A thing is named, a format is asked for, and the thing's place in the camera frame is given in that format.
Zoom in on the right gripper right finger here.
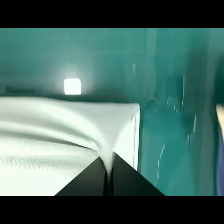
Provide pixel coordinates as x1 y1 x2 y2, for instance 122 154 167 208
111 152 165 197

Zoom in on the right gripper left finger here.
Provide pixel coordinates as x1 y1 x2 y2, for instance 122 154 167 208
54 156 110 197

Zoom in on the pale green shirt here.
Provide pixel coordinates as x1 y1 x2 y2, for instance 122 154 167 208
0 96 141 197

